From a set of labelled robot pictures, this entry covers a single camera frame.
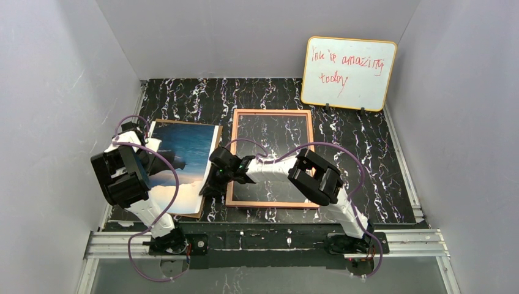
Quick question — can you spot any brown backing board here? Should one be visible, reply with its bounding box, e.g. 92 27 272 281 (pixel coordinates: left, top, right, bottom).
152 118 224 220

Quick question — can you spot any sky and sea photo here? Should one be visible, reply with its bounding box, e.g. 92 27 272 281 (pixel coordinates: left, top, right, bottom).
149 119 222 219

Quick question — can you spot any pink wooden photo frame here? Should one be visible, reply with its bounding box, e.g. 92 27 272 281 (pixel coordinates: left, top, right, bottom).
225 108 321 210

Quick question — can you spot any clear acrylic sheet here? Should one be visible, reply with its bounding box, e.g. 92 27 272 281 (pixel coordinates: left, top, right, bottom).
231 114 315 204

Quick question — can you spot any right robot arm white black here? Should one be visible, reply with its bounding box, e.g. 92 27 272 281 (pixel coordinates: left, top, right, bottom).
200 144 373 239

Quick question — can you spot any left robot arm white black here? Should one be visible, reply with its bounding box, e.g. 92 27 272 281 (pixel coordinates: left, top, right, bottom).
91 121 186 243

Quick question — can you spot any whiteboard with red writing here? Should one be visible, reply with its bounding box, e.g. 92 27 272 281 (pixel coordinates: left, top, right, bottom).
301 36 397 111

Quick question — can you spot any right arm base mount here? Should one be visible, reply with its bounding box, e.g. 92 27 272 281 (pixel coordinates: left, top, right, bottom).
324 234 390 258

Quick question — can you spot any aluminium rail at front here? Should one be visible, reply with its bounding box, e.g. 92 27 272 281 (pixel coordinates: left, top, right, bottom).
84 228 450 258

